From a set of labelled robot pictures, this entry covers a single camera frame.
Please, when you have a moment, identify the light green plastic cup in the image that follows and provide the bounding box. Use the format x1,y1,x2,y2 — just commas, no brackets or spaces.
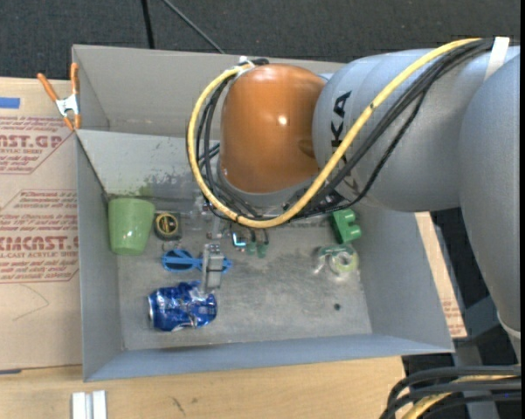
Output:
107,196,156,257

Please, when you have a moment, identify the clear green tape roll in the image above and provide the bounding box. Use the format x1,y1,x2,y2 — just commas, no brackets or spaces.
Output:
311,243,362,281

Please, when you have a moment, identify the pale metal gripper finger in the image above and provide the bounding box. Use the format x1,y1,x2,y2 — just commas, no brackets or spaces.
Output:
201,243,222,295
209,254,225,291

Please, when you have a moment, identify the grey metal bin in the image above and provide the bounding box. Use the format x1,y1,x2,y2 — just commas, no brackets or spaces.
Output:
71,44,456,383

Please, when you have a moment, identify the black and yellow tape measure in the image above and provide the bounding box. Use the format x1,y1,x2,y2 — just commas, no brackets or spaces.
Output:
153,210,184,242

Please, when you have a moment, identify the crushed blue drink can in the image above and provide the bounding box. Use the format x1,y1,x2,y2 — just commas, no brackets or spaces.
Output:
146,280,220,333

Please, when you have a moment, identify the green toy building brick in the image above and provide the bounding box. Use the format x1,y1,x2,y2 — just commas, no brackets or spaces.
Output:
328,207,364,245

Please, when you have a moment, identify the brown cardboard board red print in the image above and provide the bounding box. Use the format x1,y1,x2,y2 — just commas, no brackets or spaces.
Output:
0,75,469,374

